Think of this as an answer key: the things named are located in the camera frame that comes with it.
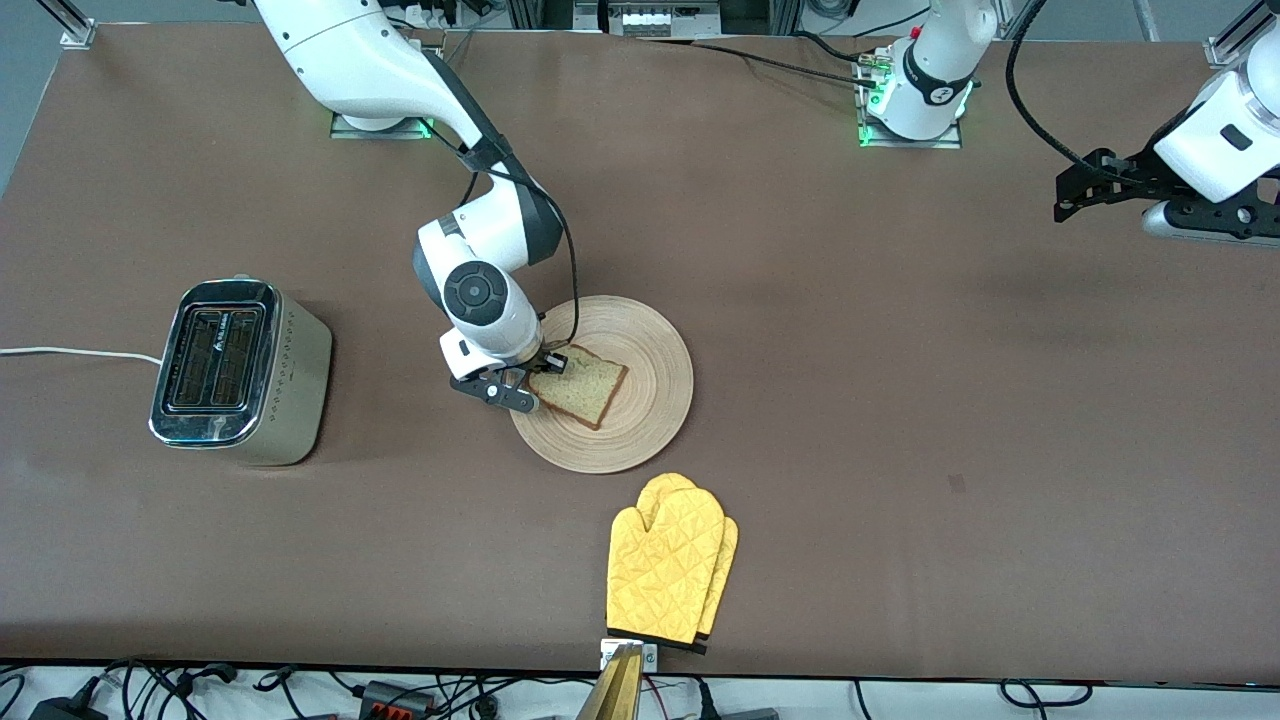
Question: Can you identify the brown-crust bread slice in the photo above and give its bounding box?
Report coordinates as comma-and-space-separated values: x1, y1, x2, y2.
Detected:
527, 344, 630, 432

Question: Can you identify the round wooden plate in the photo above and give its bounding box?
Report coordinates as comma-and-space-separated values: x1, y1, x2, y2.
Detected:
508, 294, 694, 475

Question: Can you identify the cream chrome two-slot toaster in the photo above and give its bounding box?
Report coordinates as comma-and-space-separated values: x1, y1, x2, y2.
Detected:
148, 274, 334, 468

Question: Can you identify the yellow quilted oven mitt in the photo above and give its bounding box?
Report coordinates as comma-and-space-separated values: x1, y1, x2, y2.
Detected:
638, 472, 740, 643
606, 487, 725, 656

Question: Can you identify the black orange connector block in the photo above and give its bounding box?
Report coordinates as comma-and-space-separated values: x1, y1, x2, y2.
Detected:
358, 680, 438, 717

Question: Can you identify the white power strip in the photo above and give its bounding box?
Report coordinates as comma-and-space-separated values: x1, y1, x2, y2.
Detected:
597, 0, 723, 39

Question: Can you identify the black right arm hose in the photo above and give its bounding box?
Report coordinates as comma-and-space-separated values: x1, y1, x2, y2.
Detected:
455, 138, 582, 351

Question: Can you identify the black arm hose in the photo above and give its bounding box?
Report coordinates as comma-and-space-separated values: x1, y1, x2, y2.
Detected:
1005, 0, 1141, 187
455, 138, 582, 351

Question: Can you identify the black left arm hose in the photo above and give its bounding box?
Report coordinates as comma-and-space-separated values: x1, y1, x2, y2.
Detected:
1005, 0, 1141, 187

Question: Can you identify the aluminium frame profile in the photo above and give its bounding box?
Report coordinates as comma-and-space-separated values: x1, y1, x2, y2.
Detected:
1205, 0, 1280, 69
998, 0, 1047, 41
38, 0, 98, 49

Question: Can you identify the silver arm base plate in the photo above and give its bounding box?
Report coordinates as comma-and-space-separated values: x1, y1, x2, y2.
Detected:
856, 48, 966, 151
330, 112, 435, 141

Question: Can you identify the silver mast mounting bracket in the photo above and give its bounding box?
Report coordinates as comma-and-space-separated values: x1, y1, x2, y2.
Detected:
599, 638, 660, 673

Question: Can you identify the thick black table cable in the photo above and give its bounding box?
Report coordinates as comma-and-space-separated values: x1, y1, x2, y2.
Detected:
793, 30, 873, 67

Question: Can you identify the gold metal camera mast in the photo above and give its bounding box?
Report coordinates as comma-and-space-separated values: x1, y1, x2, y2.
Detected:
575, 645, 647, 720

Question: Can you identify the thin black table cable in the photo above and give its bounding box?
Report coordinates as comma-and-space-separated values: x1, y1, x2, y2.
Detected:
640, 36, 883, 89

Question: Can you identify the white toaster power cord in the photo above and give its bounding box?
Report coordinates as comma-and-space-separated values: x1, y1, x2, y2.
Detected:
0, 345, 165, 368

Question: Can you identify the black looped floor cable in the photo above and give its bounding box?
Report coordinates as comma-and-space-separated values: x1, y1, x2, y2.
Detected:
1000, 679, 1094, 712

